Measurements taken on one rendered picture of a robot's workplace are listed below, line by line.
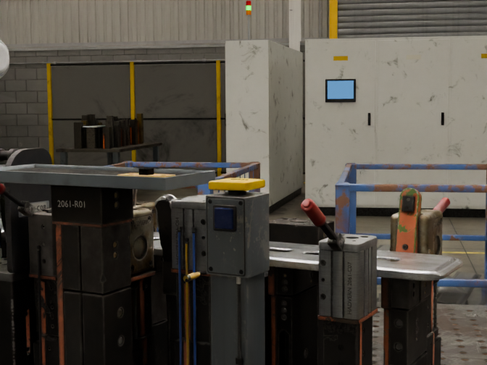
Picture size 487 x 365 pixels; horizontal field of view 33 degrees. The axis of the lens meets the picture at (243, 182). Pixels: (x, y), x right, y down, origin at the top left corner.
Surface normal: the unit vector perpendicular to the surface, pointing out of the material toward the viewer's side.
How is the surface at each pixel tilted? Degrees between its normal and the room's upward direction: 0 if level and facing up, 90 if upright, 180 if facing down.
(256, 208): 90
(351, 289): 90
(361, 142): 90
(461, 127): 90
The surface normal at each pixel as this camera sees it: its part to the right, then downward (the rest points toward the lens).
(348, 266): -0.48, 0.08
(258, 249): 0.88, 0.04
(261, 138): -0.23, 0.09
